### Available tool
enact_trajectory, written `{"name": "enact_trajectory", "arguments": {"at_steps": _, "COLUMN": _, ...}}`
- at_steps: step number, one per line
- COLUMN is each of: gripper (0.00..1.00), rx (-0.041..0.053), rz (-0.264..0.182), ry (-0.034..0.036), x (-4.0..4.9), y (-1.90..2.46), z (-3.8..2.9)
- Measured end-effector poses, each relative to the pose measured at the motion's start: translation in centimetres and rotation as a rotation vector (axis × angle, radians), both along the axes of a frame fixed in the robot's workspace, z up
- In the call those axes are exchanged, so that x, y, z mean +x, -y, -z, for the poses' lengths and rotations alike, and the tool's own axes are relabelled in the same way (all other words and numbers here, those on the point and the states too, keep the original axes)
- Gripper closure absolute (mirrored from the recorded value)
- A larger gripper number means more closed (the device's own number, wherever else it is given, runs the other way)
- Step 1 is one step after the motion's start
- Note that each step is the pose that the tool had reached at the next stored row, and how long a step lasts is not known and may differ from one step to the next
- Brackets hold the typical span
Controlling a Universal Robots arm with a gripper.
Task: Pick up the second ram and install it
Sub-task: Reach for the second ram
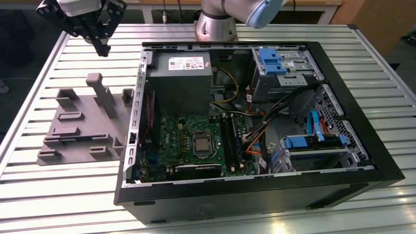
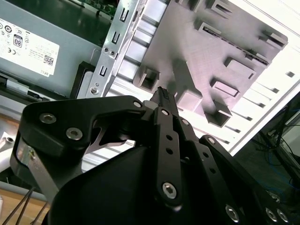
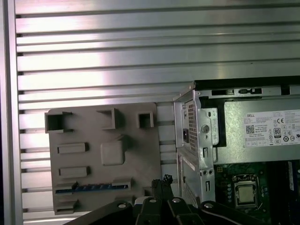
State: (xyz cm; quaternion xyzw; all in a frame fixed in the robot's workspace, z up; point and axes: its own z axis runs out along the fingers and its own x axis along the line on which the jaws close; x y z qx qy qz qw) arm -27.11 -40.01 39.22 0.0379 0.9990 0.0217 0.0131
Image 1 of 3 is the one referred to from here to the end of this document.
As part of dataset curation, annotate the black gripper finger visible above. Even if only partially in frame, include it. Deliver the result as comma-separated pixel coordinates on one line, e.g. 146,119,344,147
98,0,128,58
36,0,102,56

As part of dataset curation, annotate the black RAM slot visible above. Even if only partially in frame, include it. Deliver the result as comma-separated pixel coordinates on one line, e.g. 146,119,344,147
220,114,235,172

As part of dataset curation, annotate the grey parts rack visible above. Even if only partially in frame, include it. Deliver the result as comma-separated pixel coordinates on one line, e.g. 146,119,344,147
38,72,136,167

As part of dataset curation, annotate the grey power supply unit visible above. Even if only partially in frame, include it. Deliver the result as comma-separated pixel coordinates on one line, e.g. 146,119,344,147
146,52,214,117

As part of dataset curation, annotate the blue plastic drive latch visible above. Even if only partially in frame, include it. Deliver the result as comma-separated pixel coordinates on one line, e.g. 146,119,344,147
259,48,288,76

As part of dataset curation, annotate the CPU socket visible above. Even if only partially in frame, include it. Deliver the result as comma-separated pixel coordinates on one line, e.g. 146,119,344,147
190,131,218,157

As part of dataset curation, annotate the green motherboard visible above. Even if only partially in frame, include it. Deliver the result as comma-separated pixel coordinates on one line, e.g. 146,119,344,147
136,114,260,182

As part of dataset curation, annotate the silver CPU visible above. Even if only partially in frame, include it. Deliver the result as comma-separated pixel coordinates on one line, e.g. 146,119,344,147
195,138,212,151

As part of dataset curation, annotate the metal drive cage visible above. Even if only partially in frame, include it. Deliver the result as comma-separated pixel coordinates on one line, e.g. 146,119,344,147
252,47,326,103

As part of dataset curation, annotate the white framed desk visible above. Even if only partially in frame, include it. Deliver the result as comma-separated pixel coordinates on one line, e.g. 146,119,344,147
0,0,346,25

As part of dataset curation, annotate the black graphics card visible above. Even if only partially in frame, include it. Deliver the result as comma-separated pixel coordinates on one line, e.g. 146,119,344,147
166,163,223,181

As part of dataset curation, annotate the hard disk in blue carrier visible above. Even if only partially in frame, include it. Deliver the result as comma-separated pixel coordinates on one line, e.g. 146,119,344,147
282,135,347,152

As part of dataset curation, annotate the wooden cabinet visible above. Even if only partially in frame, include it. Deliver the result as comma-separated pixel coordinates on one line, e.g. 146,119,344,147
331,0,416,57

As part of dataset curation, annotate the metal disk bay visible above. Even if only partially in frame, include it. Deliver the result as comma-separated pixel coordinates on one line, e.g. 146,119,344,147
270,136,375,175

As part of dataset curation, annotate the black PC case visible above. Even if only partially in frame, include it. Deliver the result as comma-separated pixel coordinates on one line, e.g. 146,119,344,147
112,40,407,224

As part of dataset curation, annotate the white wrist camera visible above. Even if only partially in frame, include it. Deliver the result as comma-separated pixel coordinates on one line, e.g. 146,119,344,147
56,0,103,17

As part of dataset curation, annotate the yellow wire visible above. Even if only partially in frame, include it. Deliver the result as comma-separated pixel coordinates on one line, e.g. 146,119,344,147
210,68,240,105

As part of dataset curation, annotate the orange wire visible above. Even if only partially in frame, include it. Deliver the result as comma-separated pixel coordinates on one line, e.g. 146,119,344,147
246,138,260,156

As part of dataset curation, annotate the blue flat wire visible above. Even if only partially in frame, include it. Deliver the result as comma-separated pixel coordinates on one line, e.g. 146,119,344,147
307,111,326,142

